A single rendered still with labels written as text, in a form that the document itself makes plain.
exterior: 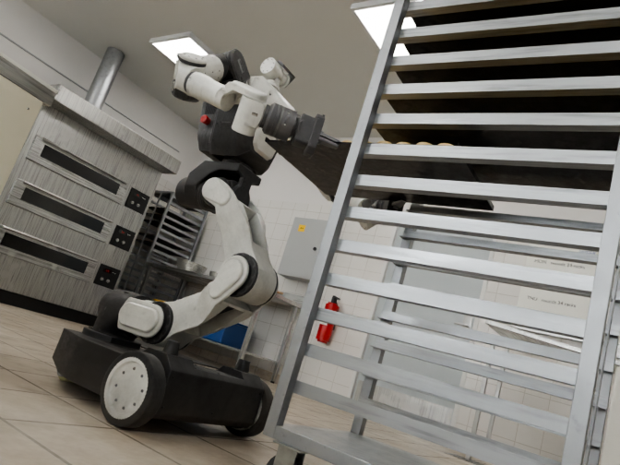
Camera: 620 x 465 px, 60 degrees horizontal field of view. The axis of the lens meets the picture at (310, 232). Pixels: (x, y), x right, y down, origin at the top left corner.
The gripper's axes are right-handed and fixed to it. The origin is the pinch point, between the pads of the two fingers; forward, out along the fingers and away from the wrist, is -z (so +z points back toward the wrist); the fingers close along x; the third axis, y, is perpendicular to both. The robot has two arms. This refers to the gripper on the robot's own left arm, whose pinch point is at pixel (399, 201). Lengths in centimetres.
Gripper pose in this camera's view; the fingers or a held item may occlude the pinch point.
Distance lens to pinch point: 181.7
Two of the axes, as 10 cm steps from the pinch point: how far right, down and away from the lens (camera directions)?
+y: 9.3, 3.3, 1.7
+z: -2.3, 1.6, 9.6
